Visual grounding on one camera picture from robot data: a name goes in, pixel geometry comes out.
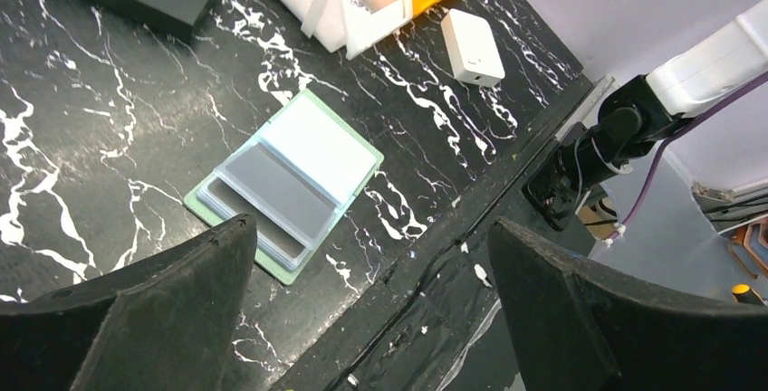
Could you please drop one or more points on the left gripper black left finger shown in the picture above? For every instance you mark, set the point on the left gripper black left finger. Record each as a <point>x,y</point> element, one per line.
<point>163,323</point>

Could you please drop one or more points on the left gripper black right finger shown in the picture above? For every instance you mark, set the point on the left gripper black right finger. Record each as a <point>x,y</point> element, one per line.
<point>577,324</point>

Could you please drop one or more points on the dark grey credit card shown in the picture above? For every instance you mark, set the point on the dark grey credit card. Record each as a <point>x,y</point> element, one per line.
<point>275,186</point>

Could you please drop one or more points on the green card holder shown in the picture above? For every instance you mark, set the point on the green card holder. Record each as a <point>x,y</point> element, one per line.
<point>325,148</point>

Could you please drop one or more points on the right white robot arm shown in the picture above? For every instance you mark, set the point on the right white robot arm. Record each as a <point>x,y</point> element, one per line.
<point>650,112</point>

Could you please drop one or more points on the white square box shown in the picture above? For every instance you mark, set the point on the white square box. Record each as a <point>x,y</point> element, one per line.
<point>471,48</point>

